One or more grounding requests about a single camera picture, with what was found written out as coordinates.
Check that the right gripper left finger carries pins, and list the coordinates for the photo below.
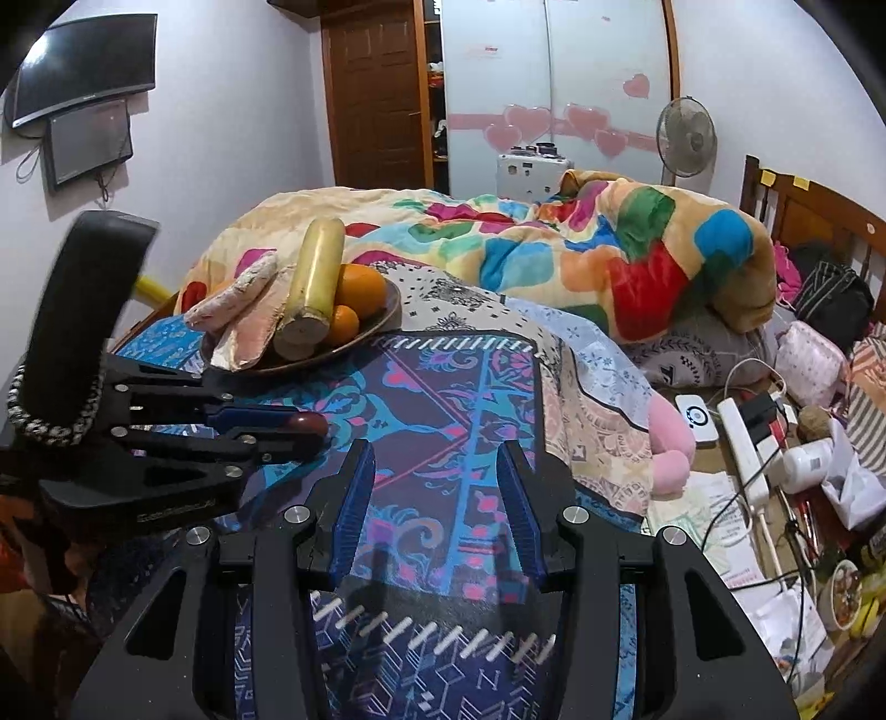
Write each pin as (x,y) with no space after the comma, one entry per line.
(172,655)

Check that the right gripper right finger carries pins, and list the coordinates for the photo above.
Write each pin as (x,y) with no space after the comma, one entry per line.
(698,654)

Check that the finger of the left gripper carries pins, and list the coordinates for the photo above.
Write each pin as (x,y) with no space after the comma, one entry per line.
(147,385)
(242,434)

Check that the dark red jujube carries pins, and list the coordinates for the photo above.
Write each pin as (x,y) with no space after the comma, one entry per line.
(308,423)

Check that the pomelo segment peeled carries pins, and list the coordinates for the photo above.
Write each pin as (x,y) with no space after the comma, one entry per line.
(213,314)

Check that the long yellow sugarcane piece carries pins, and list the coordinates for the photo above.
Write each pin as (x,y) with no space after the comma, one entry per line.
(308,312)

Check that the small orange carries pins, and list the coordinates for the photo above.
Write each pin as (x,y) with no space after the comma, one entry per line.
(344,327)

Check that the large orange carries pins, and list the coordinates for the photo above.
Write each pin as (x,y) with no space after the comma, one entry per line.
(362,288)

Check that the white power strip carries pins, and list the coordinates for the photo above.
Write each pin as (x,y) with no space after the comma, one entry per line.
(746,457)

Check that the pink plush toy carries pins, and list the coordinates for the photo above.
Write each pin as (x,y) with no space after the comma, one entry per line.
(673,447)

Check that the white bottle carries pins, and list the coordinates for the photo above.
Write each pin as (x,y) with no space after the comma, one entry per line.
(806,465)

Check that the white round-button device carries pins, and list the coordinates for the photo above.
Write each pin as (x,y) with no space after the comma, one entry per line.
(698,417)

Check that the blue patterned bed cover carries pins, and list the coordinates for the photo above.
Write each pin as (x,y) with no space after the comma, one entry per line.
(435,618)

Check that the pink patterned pillow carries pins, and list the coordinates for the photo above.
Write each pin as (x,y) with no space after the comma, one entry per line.
(813,367)

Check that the white box appliance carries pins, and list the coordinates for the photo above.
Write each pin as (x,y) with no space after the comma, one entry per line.
(531,173)

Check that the black striped bag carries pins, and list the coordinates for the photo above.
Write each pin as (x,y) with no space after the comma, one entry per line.
(836,303)

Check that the brown wooden door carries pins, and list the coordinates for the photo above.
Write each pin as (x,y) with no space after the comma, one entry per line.
(375,101)

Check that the colourful patchwork blanket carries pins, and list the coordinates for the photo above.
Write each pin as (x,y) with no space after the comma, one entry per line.
(633,257)

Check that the wooden headboard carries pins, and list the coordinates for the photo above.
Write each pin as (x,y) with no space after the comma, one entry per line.
(796,210)

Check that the white wardrobe with hearts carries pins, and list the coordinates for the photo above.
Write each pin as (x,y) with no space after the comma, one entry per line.
(590,77)

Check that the standing electric fan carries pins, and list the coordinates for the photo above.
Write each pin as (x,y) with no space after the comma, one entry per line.
(686,139)

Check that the yellow chair frame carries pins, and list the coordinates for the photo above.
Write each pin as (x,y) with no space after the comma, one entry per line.
(149,292)

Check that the small black wall monitor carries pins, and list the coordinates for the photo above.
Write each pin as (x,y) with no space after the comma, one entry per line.
(86,140)

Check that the wall mounted television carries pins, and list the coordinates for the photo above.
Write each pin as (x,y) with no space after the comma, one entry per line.
(84,60)

